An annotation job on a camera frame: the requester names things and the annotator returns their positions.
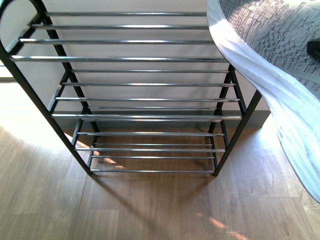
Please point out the grey sneaker one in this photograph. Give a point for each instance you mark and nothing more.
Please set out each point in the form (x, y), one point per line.
(267, 42)

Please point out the black metal shoe rack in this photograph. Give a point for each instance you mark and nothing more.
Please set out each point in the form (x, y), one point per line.
(127, 91)

